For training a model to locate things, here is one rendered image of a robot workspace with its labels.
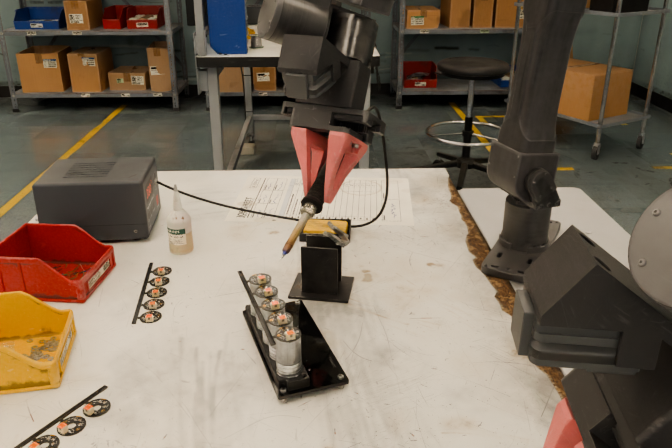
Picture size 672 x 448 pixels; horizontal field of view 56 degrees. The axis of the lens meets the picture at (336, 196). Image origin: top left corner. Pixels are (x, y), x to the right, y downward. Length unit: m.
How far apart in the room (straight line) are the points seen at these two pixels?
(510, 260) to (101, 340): 0.52
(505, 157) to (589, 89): 3.07
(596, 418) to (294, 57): 0.41
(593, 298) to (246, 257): 0.65
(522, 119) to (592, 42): 4.76
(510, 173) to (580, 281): 0.57
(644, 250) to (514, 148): 0.58
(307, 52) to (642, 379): 0.41
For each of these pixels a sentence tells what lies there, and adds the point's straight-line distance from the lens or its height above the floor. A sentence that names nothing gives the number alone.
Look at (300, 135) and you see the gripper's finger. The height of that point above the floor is 0.97.
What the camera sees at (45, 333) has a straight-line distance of 0.79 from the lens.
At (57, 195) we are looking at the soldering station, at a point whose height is 0.83.
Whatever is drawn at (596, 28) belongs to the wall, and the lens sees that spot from 5.59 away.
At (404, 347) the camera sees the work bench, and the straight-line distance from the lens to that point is 0.71.
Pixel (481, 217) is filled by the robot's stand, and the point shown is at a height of 0.75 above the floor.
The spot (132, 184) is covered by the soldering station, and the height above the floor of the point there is 0.84.
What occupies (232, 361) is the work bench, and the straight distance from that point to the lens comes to 0.69.
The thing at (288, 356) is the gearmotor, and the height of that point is 0.79.
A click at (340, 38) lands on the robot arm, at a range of 0.70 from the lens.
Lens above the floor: 1.16
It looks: 22 degrees down
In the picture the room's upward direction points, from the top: straight up
